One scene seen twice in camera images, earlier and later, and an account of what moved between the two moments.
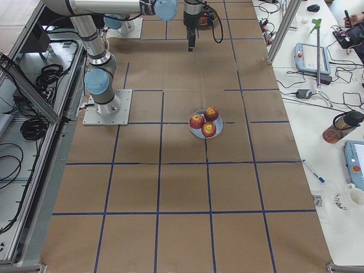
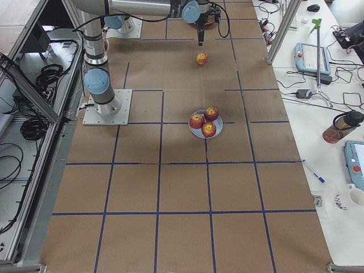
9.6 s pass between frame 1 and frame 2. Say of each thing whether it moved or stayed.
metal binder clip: stayed
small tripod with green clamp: stayed
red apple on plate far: stayed
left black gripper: moved
